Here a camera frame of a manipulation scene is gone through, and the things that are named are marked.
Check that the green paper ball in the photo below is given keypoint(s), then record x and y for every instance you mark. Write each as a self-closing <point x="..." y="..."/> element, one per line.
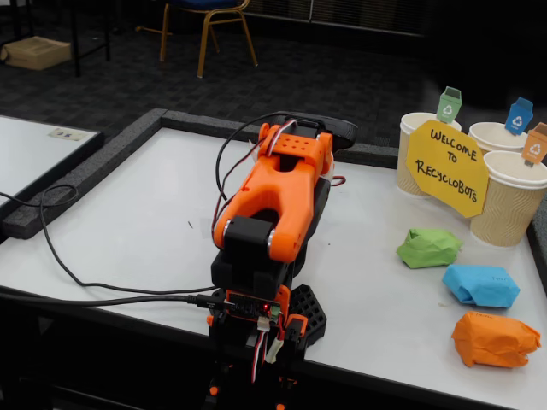
<point x="427" y="250"/>

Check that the blue paper ball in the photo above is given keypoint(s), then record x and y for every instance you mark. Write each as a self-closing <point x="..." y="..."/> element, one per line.
<point x="483" y="286"/>

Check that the orange paper ball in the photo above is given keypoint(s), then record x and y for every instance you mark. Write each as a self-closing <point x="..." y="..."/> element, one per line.
<point x="491" y="341"/>

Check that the orange and black robot arm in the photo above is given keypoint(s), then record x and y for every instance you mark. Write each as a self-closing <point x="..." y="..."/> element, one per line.
<point x="273" y="192"/>

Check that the black robot base clamp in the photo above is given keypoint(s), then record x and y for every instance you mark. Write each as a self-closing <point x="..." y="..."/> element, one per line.
<point x="307" y="307"/>

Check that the orange controller board housing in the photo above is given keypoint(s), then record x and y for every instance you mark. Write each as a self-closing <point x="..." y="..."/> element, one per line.
<point x="252" y="305"/>

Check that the black foam border strip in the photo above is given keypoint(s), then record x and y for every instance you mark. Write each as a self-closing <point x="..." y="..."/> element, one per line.
<point x="539" y="243"/>
<point x="192" y="121"/>
<point x="85" y="171"/>

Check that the paper cup with green tag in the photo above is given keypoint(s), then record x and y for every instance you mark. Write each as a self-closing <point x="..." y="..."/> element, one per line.
<point x="406" y="171"/>

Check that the yellow welcome paper sign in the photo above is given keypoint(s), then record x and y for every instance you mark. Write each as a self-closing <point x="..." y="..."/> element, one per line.
<point x="448" y="171"/>

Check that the green recycling bin tag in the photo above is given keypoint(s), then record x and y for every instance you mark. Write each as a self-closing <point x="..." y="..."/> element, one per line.
<point x="448" y="107"/>

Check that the small paper label sticker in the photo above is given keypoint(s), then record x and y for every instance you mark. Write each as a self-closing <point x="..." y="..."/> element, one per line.
<point x="66" y="134"/>

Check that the paper cup with blue tag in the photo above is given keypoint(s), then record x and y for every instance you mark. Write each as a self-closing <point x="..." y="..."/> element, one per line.
<point x="491" y="136"/>

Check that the paper cup with orange tag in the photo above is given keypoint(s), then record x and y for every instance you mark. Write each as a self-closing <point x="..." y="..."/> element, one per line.
<point x="504" y="213"/>

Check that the black table legs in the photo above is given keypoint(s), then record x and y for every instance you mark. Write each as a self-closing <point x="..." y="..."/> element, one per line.
<point x="76" y="42"/>

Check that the blue recycling bin tag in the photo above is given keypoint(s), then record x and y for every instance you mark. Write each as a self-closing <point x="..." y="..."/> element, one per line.
<point x="519" y="119"/>

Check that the orange recycling bin tag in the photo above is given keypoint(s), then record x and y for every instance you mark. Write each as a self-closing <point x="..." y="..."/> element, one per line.
<point x="536" y="147"/>

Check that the brown cardboard box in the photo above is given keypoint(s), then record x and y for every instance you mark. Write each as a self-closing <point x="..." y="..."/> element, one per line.
<point x="36" y="53"/>

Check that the white camera mount wrap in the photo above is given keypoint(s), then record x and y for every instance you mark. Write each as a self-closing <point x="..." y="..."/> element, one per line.
<point x="330" y="166"/>

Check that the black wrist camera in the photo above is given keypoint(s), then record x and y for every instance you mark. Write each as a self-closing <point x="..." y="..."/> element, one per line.
<point x="337" y="130"/>

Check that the gold frame blue seat chair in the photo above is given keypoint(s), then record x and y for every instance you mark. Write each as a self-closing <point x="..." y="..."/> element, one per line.
<point x="201" y="4"/>

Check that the white board black frame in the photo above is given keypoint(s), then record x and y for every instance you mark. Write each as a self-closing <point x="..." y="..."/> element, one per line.
<point x="25" y="154"/>

